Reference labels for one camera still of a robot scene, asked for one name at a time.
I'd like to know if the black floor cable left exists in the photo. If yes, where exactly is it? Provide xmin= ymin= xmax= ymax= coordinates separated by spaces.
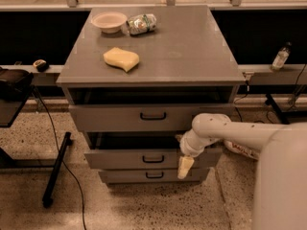
xmin=32 ymin=85 xmax=88 ymax=230

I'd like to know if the crumpled snack bag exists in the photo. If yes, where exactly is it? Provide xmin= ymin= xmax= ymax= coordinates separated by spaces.
xmin=126 ymin=13 xmax=157 ymax=35

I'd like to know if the red white sneaker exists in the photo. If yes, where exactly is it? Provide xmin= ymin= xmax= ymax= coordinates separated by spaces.
xmin=224 ymin=141 xmax=259 ymax=160

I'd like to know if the small tape measure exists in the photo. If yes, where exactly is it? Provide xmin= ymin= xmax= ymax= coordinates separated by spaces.
xmin=33 ymin=59 xmax=49 ymax=72

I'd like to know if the black stand leg right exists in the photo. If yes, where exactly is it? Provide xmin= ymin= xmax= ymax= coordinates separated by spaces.
xmin=265 ymin=94 xmax=290 ymax=125

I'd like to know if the black bag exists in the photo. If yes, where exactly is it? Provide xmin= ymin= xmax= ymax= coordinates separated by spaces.
xmin=0 ymin=67 xmax=34 ymax=101

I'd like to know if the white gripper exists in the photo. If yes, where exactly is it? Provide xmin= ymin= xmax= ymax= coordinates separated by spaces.
xmin=175 ymin=129 xmax=213 ymax=179

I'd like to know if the grey drawer cabinet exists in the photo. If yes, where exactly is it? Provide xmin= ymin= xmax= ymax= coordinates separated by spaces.
xmin=56 ymin=5 xmax=247 ymax=185

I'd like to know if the grey bottom drawer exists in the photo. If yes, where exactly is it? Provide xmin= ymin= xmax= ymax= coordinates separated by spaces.
xmin=99 ymin=169 xmax=209 ymax=184

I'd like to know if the clear plastic bottle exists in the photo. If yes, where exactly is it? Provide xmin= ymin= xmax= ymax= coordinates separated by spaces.
xmin=271 ymin=42 xmax=292 ymax=71

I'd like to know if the black cable right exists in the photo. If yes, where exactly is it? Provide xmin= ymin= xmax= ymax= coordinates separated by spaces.
xmin=233 ymin=80 xmax=267 ymax=125

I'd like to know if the black side table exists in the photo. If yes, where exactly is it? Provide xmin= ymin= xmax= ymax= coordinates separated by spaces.
xmin=0 ymin=86 xmax=73 ymax=209

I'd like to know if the white bowl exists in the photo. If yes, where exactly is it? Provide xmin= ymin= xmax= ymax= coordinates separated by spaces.
xmin=91 ymin=11 xmax=127 ymax=34

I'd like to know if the grey drawer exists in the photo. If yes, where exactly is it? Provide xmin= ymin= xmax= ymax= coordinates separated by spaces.
xmin=83 ymin=131 xmax=224 ymax=171
xmin=69 ymin=103 xmax=234 ymax=132
xmin=99 ymin=169 xmax=209 ymax=184

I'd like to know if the yellow sponge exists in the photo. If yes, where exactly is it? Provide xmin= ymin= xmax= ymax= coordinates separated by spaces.
xmin=103 ymin=47 xmax=139 ymax=72

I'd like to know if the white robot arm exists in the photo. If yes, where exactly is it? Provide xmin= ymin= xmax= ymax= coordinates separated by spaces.
xmin=177 ymin=113 xmax=307 ymax=230

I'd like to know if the grey top drawer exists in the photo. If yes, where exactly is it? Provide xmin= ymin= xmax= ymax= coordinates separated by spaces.
xmin=69 ymin=103 xmax=234 ymax=132

